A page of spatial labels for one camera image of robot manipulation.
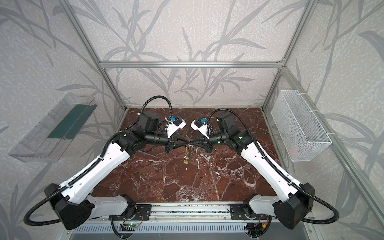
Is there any aluminium cage frame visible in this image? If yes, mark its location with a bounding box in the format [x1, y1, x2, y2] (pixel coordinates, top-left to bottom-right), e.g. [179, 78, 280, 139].
[58, 1, 384, 222]

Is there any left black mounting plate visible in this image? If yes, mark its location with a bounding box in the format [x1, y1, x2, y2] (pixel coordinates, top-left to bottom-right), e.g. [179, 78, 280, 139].
[109, 204, 152, 221]

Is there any black mounting plate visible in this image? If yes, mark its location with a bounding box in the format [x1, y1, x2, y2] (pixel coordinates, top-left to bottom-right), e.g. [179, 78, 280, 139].
[109, 204, 152, 221]
[227, 204, 267, 221]

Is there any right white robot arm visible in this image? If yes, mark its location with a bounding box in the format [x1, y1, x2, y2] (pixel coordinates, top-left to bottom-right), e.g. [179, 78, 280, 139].
[191, 113, 313, 230]

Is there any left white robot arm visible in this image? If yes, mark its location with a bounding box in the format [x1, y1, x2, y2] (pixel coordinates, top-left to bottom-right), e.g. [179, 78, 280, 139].
[45, 112, 188, 230]

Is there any black corrugated cable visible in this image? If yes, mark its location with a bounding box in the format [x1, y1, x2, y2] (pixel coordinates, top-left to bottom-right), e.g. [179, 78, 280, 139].
[23, 95, 174, 226]
[206, 108, 340, 225]

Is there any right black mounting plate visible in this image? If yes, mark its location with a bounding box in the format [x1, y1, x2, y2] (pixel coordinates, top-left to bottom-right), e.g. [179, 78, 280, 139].
[227, 204, 267, 221]

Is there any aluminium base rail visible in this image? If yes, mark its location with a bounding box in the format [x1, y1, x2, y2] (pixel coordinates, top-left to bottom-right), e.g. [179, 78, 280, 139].
[62, 201, 316, 224]

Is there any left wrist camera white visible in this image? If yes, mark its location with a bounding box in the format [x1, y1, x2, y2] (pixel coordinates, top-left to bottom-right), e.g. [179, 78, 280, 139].
[165, 117, 186, 139]

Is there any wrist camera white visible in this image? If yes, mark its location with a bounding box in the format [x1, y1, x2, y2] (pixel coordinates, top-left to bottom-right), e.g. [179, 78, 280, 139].
[165, 117, 186, 139]
[191, 118, 213, 139]

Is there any right black corrugated cable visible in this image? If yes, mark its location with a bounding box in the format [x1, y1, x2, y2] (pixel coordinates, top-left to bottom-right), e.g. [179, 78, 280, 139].
[206, 108, 340, 225]

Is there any silver metal key holder plate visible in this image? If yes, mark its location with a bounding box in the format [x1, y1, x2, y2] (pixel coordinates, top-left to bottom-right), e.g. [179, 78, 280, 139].
[184, 145, 193, 161]

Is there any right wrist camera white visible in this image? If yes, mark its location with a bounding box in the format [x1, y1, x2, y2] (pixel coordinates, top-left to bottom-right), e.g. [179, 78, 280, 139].
[191, 118, 213, 139]

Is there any left black corrugated cable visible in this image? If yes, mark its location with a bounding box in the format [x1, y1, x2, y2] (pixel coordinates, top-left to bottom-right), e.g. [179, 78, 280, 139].
[23, 95, 174, 226]

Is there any white wire mesh basket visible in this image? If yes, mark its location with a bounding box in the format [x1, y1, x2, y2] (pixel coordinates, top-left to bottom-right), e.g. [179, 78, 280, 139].
[271, 90, 332, 162]

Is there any right connector with wires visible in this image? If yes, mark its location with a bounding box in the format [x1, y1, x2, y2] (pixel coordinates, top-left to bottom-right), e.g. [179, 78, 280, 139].
[244, 215, 273, 239]

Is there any clear plastic wall tray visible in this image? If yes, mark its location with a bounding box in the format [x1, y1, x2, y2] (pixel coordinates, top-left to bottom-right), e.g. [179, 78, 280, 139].
[9, 94, 98, 163]

